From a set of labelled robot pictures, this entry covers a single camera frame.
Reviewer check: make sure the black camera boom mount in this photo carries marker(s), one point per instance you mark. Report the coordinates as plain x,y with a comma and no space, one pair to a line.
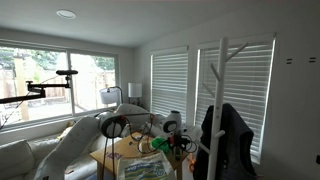
36,88

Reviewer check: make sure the small wall vent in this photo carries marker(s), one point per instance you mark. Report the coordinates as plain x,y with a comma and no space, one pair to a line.
289,61
312,60

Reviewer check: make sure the pale pink sticker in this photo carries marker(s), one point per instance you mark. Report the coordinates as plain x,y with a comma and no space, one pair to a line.
114,155

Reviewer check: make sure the black stereo camera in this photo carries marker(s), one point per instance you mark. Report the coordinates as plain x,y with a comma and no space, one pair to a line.
66,72

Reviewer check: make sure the white shade table lamp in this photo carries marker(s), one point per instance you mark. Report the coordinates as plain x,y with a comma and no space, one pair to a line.
135,90

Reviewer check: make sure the dark wall outlet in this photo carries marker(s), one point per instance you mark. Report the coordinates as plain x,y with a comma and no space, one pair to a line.
318,159

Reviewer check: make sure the round ceiling light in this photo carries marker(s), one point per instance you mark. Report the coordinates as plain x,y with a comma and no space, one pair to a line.
66,14

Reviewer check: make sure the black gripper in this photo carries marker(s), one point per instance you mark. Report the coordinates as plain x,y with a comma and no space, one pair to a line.
176,139

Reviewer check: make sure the small orange object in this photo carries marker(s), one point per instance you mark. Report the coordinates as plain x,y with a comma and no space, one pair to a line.
191,163

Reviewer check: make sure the dark grey jacket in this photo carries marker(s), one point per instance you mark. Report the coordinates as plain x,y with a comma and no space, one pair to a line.
237,146

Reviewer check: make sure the green lunchbox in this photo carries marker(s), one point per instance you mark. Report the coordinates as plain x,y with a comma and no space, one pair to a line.
159,143

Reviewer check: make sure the wide white window blind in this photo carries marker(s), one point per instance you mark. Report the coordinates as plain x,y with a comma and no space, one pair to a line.
243,93

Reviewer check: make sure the wooden side table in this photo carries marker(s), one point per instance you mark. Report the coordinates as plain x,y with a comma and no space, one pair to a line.
100,160

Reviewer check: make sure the narrow white window blind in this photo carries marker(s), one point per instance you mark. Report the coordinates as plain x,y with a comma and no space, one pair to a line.
169,86

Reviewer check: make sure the large white-framed window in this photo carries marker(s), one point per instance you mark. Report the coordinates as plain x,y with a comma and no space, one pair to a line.
71,83

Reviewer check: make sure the white shade floor lamp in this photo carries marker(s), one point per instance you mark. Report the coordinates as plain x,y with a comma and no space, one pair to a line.
109,95

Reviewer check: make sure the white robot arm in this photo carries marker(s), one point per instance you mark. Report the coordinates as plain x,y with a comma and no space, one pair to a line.
76,140

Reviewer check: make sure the white coat rack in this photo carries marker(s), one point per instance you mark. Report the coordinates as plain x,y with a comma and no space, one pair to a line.
220,83

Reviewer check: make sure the white sofa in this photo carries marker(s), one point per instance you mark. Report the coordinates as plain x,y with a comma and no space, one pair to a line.
16,156

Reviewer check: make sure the black remote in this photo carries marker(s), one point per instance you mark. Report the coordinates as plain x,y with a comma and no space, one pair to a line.
178,155

